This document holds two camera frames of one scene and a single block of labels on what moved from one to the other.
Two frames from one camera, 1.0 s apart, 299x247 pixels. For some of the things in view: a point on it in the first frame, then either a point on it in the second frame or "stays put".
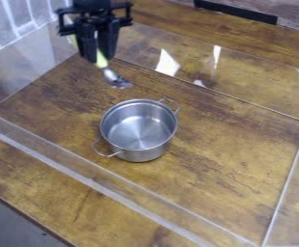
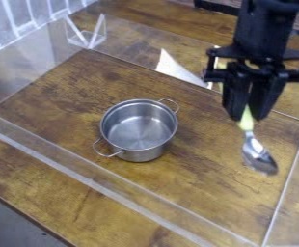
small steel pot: [138, 127] stays put
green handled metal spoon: [101, 63] → [256, 155]
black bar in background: [252, 15] stays put
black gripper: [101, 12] → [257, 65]
